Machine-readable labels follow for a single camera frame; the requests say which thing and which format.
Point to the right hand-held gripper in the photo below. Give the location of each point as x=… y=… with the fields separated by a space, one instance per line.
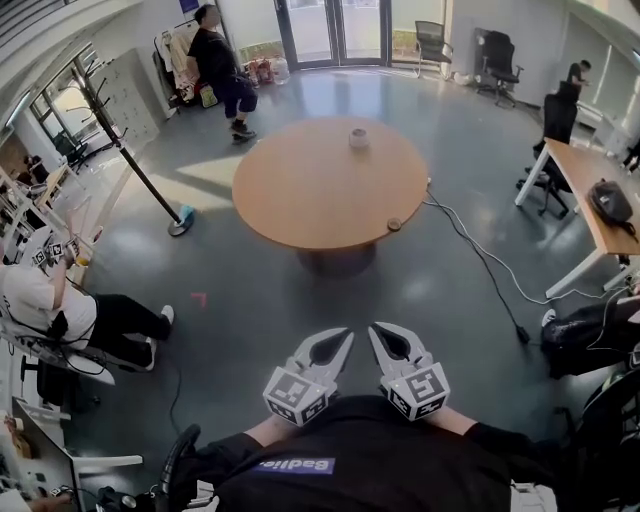
x=417 y=392

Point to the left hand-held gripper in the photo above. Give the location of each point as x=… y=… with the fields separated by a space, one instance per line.
x=295 y=395

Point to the white tape roll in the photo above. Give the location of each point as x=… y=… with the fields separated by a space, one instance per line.
x=358 y=141

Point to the person's right forearm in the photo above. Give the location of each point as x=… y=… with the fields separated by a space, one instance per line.
x=450 y=422

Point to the person's left forearm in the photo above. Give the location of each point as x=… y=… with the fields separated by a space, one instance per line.
x=270 y=430

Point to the person's black shirt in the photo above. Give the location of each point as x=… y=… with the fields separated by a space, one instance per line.
x=375 y=450

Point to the round wooden table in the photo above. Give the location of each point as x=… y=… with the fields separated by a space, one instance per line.
x=310 y=185

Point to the black coat stand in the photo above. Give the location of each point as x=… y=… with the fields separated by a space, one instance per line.
x=179 y=230

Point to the blue cloth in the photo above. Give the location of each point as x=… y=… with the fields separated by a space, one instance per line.
x=188 y=212

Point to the black swivel chair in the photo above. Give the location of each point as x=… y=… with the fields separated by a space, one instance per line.
x=610 y=440

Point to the white office chair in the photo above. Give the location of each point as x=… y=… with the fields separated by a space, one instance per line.
x=75 y=361

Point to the black bag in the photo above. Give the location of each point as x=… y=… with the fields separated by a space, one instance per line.
x=610 y=200

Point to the wooden desk with white legs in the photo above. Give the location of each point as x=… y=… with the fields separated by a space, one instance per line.
x=585 y=170

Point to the black office chair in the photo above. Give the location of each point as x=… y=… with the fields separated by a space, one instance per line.
x=500 y=55
x=560 y=117

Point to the clear water jug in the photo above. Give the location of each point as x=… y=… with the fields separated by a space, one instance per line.
x=281 y=70

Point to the grey mesh chair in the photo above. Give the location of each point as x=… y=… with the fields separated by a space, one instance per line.
x=430 y=35

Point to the grey locker cabinet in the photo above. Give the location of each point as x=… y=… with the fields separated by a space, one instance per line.
x=125 y=95

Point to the glass door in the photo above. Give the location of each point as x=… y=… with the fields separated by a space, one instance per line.
x=320 y=30

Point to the clothes rack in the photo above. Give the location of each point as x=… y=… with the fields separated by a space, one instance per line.
x=175 y=55

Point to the blue wall sign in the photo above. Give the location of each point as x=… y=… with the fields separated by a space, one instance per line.
x=187 y=5

